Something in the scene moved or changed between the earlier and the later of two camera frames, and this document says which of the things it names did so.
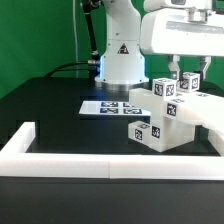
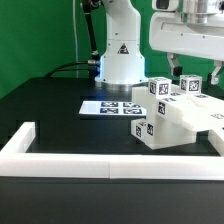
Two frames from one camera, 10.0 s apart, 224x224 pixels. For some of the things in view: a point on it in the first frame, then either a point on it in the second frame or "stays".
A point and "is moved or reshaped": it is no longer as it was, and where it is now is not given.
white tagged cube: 189,83 stays
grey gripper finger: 204,64 to 214,79
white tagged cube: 164,87 is moved or reshaped
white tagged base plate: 112,107 stays
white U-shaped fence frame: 15,161 stays
